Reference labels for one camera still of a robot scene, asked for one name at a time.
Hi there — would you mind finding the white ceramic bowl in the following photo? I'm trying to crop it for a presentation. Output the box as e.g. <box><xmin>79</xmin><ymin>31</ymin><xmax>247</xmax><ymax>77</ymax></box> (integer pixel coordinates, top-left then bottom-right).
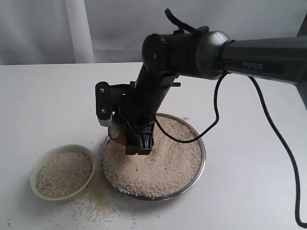
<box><xmin>30</xmin><ymin>144</ymin><xmax>95</xmax><ymax>201</ymax></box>

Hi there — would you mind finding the rice in white bowl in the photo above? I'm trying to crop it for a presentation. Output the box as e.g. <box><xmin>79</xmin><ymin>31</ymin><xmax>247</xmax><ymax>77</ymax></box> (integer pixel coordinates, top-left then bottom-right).
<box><xmin>36</xmin><ymin>151</ymin><xmax>93</xmax><ymax>198</ymax></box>

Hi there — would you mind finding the rice in steel tray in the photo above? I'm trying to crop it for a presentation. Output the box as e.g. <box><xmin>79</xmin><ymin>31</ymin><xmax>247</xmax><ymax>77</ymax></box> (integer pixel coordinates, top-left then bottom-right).
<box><xmin>102</xmin><ymin>115</ymin><xmax>202</xmax><ymax>198</ymax></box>

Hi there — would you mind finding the black cable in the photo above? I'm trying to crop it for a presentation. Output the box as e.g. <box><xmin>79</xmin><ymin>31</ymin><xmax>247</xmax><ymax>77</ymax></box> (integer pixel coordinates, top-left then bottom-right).
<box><xmin>153</xmin><ymin>8</ymin><xmax>307</xmax><ymax>228</ymax></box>

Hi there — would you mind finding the round steel tray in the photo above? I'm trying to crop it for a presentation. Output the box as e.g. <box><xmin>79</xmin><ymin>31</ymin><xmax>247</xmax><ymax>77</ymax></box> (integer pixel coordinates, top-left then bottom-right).
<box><xmin>100</xmin><ymin>113</ymin><xmax>206</xmax><ymax>201</ymax></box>

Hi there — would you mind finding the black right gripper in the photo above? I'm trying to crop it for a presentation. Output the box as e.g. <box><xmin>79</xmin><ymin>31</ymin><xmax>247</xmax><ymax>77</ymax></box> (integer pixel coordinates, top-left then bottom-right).
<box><xmin>95</xmin><ymin>68</ymin><xmax>177</xmax><ymax>155</ymax></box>

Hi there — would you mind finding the brown wooden cup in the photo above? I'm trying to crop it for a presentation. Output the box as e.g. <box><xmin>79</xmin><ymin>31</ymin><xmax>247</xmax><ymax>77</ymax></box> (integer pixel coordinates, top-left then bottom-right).
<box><xmin>108</xmin><ymin>123</ymin><xmax>126</xmax><ymax>146</ymax></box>

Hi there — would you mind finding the spilled rice on table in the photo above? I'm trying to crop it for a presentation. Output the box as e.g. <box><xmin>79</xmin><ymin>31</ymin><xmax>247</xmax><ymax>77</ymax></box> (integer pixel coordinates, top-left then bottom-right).
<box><xmin>69</xmin><ymin>141</ymin><xmax>145</xmax><ymax>230</ymax></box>

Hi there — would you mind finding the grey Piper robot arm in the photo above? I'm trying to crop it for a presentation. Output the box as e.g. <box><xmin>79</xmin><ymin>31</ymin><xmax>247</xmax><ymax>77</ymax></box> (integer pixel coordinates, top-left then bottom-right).
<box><xmin>95</xmin><ymin>31</ymin><xmax>307</xmax><ymax>155</ymax></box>

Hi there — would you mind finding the white backdrop curtain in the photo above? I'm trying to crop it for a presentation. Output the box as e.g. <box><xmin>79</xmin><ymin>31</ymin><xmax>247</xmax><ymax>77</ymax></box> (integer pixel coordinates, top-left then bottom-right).
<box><xmin>0</xmin><ymin>0</ymin><xmax>307</xmax><ymax>65</ymax></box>

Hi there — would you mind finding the dark frame post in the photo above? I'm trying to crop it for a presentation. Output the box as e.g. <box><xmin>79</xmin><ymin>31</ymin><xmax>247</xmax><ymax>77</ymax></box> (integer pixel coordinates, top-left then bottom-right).
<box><xmin>297</xmin><ymin>15</ymin><xmax>307</xmax><ymax>37</ymax></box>

